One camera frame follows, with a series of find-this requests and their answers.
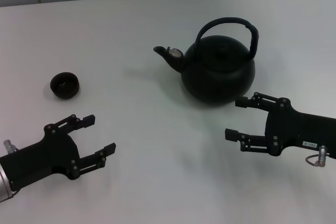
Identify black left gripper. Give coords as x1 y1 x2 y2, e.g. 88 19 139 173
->
0 114 117 192

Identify small black teacup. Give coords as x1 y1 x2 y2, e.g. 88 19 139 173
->
50 72 81 100

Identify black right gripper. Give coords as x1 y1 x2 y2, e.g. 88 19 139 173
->
225 92 336 161

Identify grey right wrist cable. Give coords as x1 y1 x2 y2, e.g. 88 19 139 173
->
305 146 329 168

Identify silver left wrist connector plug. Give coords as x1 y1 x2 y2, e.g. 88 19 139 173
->
3 140 17 154

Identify black round teapot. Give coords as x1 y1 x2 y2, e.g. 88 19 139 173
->
153 17 260 108

